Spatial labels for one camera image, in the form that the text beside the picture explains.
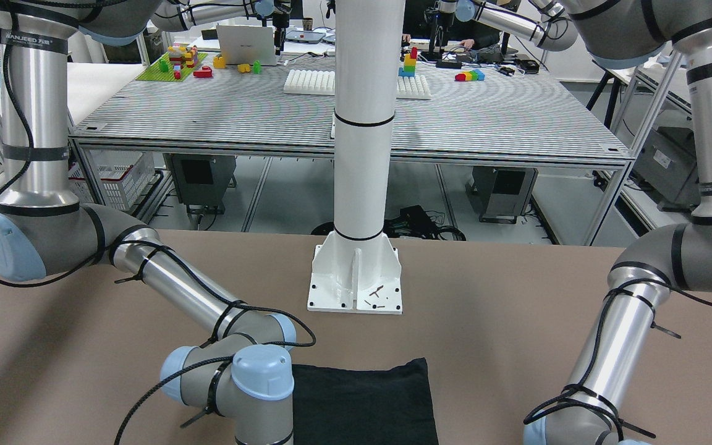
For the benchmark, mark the stacked coloured blocks tower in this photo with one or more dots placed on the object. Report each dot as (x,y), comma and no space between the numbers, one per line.
(409,63)

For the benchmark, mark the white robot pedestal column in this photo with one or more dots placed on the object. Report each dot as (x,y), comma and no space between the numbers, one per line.
(356,269)

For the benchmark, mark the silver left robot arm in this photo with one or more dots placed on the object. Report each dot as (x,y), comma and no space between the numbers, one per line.
(678,256)

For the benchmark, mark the striped metal workbench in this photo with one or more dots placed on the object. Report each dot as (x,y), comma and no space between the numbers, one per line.
(527,120)

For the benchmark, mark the green lego baseplate with bricks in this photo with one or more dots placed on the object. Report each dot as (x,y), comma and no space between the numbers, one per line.
(174,66)

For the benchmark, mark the white laptop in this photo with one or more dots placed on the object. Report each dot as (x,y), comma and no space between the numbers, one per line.
(246,44)

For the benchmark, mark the black graphic t-shirt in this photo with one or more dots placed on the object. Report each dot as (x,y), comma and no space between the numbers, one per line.
(336,406)

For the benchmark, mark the white ridged tray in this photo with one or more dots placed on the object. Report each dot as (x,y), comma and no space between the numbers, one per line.
(321,82)

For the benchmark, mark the rainbow block row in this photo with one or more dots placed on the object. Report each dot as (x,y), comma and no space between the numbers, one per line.
(470,76)

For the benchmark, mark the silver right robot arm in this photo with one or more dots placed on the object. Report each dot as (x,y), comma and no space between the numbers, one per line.
(243,371)

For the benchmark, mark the grey control box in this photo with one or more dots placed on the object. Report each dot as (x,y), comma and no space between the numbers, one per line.
(201,180)
(500,194)

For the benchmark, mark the white plastic basket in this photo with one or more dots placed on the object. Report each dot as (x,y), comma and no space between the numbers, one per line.
(123,175)

